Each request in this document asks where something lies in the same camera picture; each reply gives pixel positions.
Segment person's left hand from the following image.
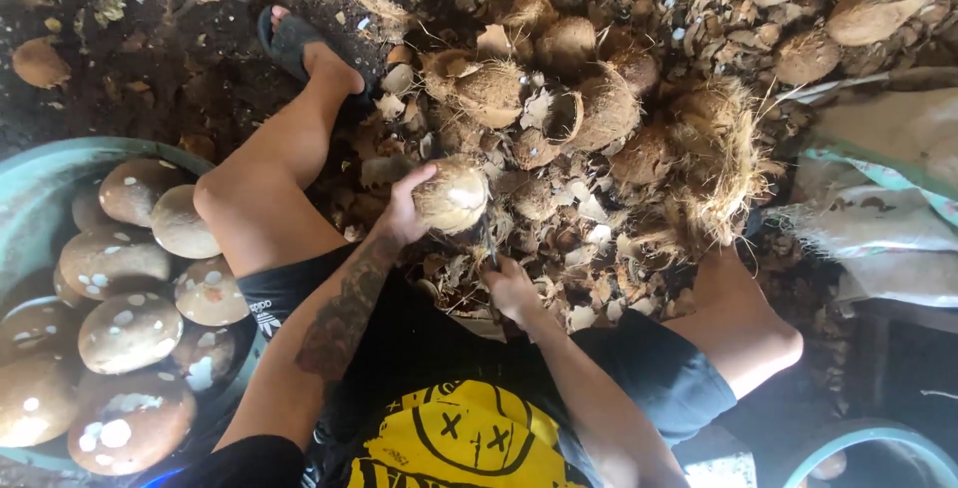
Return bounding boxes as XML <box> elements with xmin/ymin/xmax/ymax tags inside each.
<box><xmin>376</xmin><ymin>165</ymin><xmax>439</xmax><ymax>250</ymax></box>

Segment person's right hand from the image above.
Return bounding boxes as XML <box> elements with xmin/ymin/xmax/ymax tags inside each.
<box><xmin>481</xmin><ymin>254</ymin><xmax>552</xmax><ymax>326</ymax></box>

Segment dark metal peeling knife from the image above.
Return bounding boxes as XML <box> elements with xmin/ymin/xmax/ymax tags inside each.
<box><xmin>479</xmin><ymin>213</ymin><xmax>504</xmax><ymax>273</ymax></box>

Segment half peeled brown coconut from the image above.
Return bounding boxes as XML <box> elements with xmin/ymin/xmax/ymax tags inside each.
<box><xmin>412</xmin><ymin>157</ymin><xmax>492</xmax><ymax>237</ymax></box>

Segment black shirt with yellow print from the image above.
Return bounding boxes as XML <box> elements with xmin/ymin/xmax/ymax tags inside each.
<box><xmin>161</xmin><ymin>378</ymin><xmax>603</xmax><ymax>488</ymax></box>

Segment black shorts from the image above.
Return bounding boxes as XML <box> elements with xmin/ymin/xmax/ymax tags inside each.
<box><xmin>236</xmin><ymin>243</ymin><xmax>739</xmax><ymax>450</ymax></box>

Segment heap of coconuts and shells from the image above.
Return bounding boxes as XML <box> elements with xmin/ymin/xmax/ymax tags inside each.
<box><xmin>307</xmin><ymin>0</ymin><xmax>958</xmax><ymax>328</ymax></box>

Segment person's right leg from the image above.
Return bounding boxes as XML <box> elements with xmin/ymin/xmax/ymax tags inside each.
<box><xmin>665</xmin><ymin>243</ymin><xmax>805</xmax><ymax>401</ymax></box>

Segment person's leg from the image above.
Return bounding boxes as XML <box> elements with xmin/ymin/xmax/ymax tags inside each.
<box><xmin>665</xmin><ymin>243</ymin><xmax>805</xmax><ymax>401</ymax></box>
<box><xmin>192</xmin><ymin>5</ymin><xmax>368</xmax><ymax>279</ymax></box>

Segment person's left leg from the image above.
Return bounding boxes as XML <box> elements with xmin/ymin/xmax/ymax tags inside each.
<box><xmin>192</xmin><ymin>5</ymin><xmax>368</xmax><ymax>279</ymax></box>

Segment black rubber sandal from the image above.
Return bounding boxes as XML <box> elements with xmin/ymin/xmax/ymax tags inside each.
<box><xmin>256</xmin><ymin>6</ymin><xmax>374</xmax><ymax>111</ymax></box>

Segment pile of peeled spotted coconuts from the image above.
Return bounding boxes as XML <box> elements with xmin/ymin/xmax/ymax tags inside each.
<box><xmin>0</xmin><ymin>159</ymin><xmax>251</xmax><ymax>477</ymax></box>

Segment beige woven sack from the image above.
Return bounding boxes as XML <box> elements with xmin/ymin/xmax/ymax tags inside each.
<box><xmin>771</xmin><ymin>67</ymin><xmax>958</xmax><ymax>311</ymax></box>

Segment small green plastic tub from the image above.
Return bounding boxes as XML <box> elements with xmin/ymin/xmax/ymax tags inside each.
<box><xmin>782</xmin><ymin>418</ymin><xmax>958</xmax><ymax>488</ymax></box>

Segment large green plastic tub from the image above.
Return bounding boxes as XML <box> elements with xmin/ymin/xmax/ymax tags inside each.
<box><xmin>0</xmin><ymin>136</ymin><xmax>264</xmax><ymax>476</ymax></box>

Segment brown coconut shell piece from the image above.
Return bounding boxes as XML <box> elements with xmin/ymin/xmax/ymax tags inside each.
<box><xmin>11</xmin><ymin>36</ymin><xmax>73</xmax><ymax>90</ymax></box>

